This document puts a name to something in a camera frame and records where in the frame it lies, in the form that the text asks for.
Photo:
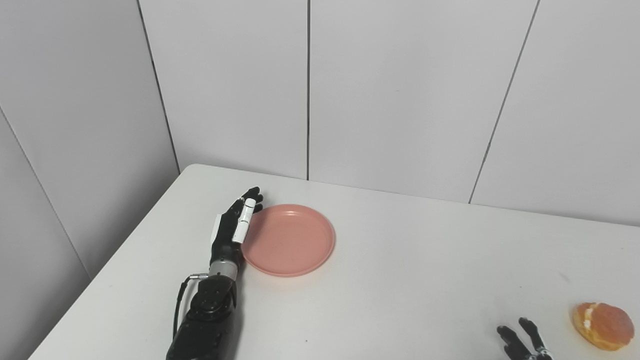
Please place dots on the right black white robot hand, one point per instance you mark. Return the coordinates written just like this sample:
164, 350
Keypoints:
522, 342

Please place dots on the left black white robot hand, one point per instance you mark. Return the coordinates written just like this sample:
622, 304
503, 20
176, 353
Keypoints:
234, 230

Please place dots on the pink round plate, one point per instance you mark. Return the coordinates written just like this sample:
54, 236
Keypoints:
290, 239

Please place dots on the cream puff pastry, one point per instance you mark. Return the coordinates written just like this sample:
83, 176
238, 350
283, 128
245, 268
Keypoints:
603, 325

